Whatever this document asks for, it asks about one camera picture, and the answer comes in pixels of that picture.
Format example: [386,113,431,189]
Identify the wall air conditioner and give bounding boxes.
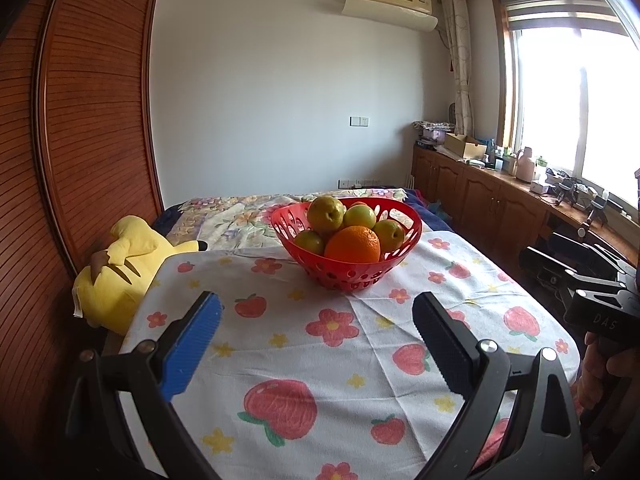
[342,0,438,32]

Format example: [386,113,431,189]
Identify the window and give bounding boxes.
[492,0,639,209]

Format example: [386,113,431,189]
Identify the wooden slatted wardrobe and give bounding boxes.
[1,0,163,450]

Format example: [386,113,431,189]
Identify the orange navel orange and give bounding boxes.
[323,226,381,264]

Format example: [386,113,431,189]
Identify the person's right hand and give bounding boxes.
[572,332,639,414]

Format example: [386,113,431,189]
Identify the patterned curtain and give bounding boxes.
[442,0,474,136]

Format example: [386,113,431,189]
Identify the white floral fruit-print cloth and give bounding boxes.
[122,232,580,479]

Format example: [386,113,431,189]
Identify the yellow-green pear front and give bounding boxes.
[373,218,406,254]

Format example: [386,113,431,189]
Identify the wooden cabinet counter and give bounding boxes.
[410,144,640,281]

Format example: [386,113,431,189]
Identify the yellow plush toy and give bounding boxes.
[72,216,208,336]

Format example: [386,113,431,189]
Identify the white wall power strip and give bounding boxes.
[337,179,382,190]

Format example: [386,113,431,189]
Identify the blue blanket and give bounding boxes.
[404,188,452,232]

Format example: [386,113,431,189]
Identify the white bottle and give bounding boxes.
[515,146,536,183]

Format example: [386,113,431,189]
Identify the red plastic perforated basket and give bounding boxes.
[269,195,423,292]

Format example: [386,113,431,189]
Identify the yellow-green pear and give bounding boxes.
[307,195,346,234]
[373,218,406,254]

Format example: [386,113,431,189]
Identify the small green apple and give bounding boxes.
[343,203,376,230]

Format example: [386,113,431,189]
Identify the green pear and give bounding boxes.
[293,230,324,256]

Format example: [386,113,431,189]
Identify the white wall switch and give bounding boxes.
[349,116,370,128]

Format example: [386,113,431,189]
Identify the cardboard box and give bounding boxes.
[444,133,486,159]

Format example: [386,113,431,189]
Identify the floral bed sheet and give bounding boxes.
[167,187,409,252]

